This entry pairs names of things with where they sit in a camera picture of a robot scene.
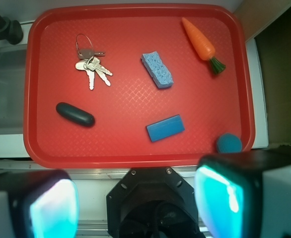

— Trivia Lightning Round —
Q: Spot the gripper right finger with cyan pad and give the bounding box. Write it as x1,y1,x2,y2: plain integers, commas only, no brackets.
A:
194,149,291,238

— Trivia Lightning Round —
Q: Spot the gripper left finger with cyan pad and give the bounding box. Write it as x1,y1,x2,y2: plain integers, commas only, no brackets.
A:
0,170,79,238

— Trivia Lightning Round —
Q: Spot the orange toy carrot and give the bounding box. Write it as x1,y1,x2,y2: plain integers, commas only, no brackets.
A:
182,17,226,74

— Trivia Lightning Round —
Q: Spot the blue knitted ball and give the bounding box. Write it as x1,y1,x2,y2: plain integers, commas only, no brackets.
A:
216,133,242,153

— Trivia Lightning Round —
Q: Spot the dark green oval case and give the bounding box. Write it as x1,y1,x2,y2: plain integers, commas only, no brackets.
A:
56,102,95,127

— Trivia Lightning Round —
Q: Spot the red plastic tray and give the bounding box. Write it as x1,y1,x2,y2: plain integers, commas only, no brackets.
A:
23,3,255,169

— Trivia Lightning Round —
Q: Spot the blue rectangular block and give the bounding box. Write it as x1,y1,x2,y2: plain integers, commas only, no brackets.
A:
146,115,185,142

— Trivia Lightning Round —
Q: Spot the grey sink basin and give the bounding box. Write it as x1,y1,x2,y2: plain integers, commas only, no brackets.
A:
0,49,26,135

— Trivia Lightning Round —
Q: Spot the light blue sponge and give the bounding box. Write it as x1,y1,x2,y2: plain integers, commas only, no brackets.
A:
141,51,174,89

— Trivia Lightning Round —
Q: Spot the bunch of silver keys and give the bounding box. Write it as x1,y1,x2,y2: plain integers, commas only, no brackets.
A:
75,33,113,90

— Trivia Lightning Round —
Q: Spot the grey sink faucet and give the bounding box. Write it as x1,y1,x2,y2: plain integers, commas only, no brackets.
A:
0,15,24,45

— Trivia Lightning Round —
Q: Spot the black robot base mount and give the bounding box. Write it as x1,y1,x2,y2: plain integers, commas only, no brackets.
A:
106,167,205,238

